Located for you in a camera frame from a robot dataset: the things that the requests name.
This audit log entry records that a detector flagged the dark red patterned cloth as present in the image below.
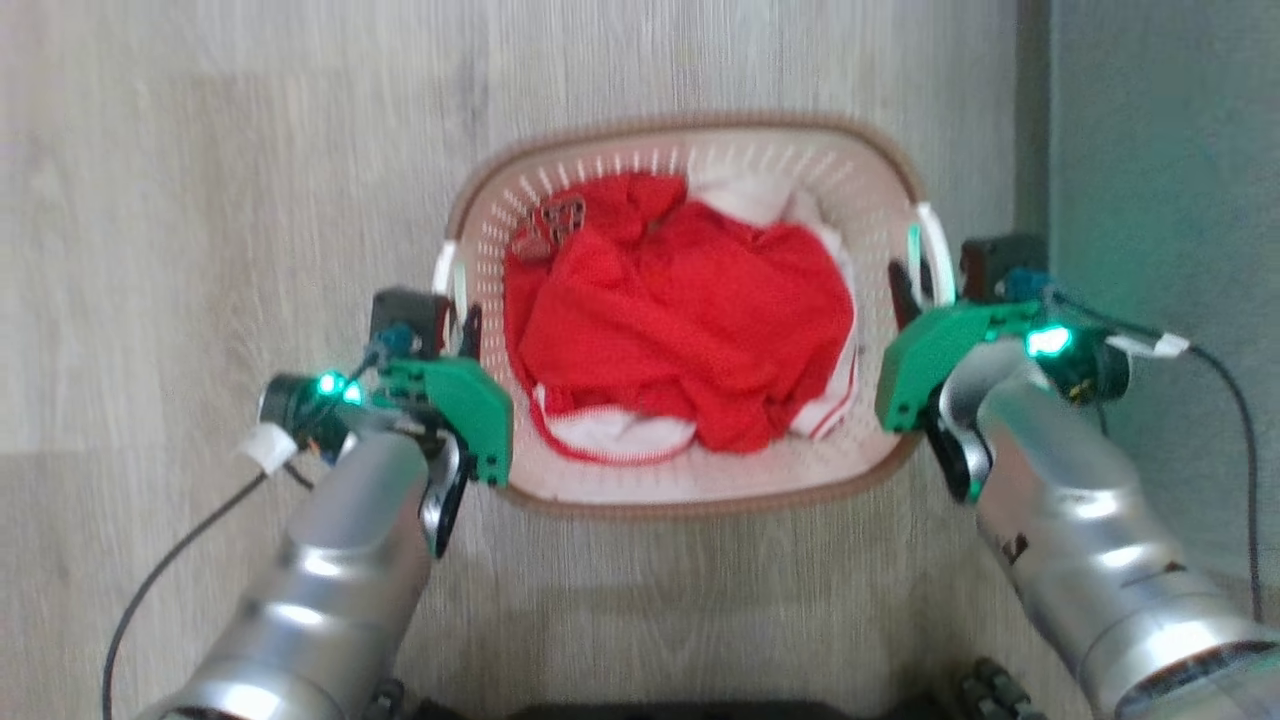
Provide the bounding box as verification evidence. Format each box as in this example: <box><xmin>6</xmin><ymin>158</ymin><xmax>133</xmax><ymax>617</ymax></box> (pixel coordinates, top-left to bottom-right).
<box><xmin>511</xmin><ymin>194</ymin><xmax>588</xmax><ymax>263</ymax></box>

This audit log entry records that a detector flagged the white garment with red stripes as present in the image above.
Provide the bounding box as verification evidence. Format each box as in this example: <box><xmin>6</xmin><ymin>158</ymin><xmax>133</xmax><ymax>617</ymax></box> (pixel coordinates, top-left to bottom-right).
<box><xmin>527</xmin><ymin>176</ymin><xmax>861</xmax><ymax>467</ymax></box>

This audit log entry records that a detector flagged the beige plastic laundry basket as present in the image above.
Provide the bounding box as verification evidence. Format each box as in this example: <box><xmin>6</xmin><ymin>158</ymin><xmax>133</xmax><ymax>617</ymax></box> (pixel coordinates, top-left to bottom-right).
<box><xmin>432</xmin><ymin>113</ymin><xmax>957</xmax><ymax>519</ymax></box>

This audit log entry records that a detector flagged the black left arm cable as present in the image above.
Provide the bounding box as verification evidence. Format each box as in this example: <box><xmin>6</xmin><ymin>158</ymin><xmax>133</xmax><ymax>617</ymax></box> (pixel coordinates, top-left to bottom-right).
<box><xmin>100</xmin><ymin>420</ymin><xmax>316</xmax><ymax>720</ymax></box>

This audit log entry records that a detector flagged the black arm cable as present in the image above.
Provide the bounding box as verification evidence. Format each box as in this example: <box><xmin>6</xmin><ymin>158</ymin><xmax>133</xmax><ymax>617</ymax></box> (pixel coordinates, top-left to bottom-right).
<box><xmin>1045</xmin><ymin>285</ymin><xmax>1264</xmax><ymax>623</ymax></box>
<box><xmin>100</xmin><ymin>420</ymin><xmax>316</xmax><ymax>720</ymax></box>

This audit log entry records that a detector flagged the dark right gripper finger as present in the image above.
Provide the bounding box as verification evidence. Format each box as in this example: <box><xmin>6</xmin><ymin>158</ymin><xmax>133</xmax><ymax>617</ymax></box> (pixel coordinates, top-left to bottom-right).
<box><xmin>887</xmin><ymin>261</ymin><xmax>927</xmax><ymax>332</ymax></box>

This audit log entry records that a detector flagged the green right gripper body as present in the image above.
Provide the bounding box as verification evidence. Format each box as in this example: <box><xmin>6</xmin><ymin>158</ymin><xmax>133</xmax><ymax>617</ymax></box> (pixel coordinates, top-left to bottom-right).
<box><xmin>874</xmin><ymin>299</ymin><xmax>1043</xmax><ymax>434</ymax></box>

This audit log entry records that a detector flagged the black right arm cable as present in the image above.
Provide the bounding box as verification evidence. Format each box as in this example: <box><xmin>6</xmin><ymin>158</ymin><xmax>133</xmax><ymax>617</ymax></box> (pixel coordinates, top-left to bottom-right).
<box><xmin>1045</xmin><ymin>285</ymin><xmax>1264</xmax><ymax>623</ymax></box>

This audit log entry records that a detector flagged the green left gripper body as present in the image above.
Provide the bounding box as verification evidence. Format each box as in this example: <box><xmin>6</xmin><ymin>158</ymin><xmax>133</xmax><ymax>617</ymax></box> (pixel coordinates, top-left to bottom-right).
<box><xmin>377</xmin><ymin>355</ymin><xmax>516</xmax><ymax>489</ymax></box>

